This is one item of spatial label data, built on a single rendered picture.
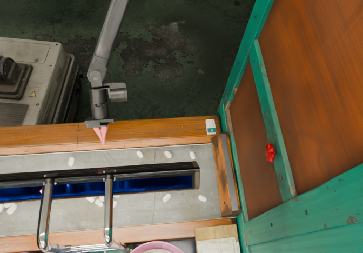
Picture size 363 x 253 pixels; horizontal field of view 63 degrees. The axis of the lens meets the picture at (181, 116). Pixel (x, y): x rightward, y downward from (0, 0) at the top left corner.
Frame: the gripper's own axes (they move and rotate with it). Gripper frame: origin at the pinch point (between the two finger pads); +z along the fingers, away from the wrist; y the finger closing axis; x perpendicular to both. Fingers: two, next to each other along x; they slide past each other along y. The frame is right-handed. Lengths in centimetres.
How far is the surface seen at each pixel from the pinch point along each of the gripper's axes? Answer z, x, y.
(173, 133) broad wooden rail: 2.1, 11.1, 26.2
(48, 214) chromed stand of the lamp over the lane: 5.3, -38.1, -7.3
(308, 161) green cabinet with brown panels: -10, -54, 49
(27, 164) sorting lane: 9.3, 7.2, -31.2
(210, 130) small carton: 1.2, 9.6, 41.3
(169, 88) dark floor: -2, 114, 29
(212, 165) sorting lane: 14.3, 4.5, 40.5
